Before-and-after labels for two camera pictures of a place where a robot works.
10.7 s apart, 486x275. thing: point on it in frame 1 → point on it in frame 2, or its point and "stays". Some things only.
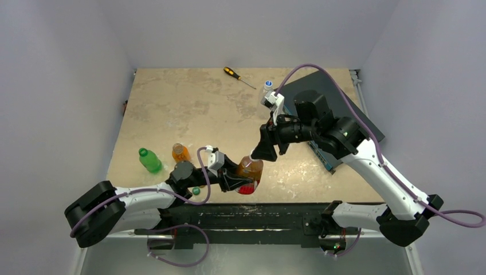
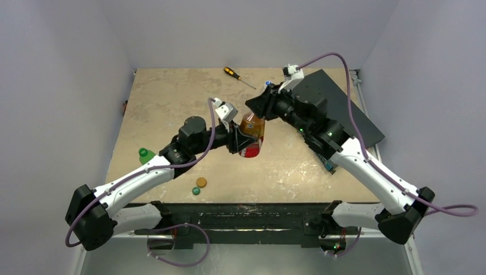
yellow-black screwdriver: [230, 72] stays
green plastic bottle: [149, 160] stays
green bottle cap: [196, 191] stays
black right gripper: [275, 137] → [270, 105]
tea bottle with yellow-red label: [250, 168] → [254, 125]
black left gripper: [228, 179] → [239, 140]
